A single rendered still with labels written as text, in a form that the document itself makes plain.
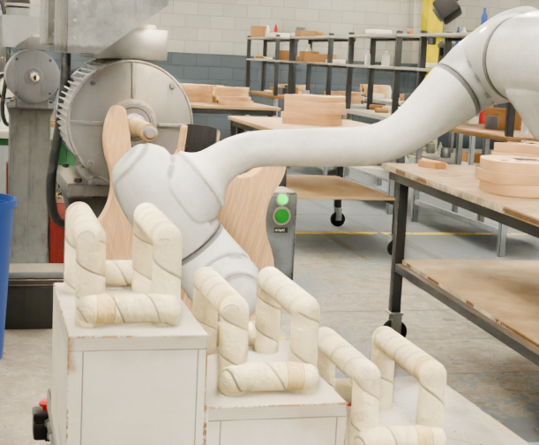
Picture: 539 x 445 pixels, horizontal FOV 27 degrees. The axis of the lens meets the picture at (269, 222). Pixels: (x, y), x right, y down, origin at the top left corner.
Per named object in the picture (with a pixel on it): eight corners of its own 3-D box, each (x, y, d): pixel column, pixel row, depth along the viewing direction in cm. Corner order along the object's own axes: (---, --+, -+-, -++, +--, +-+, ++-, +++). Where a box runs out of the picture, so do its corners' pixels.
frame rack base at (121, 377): (47, 413, 142) (49, 282, 139) (164, 409, 146) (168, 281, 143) (64, 497, 116) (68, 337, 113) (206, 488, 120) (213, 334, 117)
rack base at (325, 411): (160, 410, 146) (162, 342, 144) (280, 405, 150) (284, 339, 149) (203, 490, 120) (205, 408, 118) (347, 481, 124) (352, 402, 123)
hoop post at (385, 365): (364, 403, 149) (368, 335, 147) (386, 402, 149) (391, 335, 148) (372, 411, 146) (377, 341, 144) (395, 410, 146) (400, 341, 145)
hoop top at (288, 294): (253, 289, 142) (255, 264, 142) (278, 288, 143) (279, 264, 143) (294, 327, 123) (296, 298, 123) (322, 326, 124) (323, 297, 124)
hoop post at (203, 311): (188, 349, 141) (191, 276, 140) (213, 348, 142) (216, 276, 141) (193, 355, 138) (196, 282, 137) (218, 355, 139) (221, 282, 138)
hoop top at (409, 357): (367, 346, 147) (369, 323, 147) (390, 346, 148) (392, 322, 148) (424, 392, 128) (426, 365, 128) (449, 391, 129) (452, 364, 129)
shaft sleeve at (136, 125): (144, 119, 218) (140, 135, 218) (128, 115, 217) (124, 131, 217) (159, 125, 201) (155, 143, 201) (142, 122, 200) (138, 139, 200)
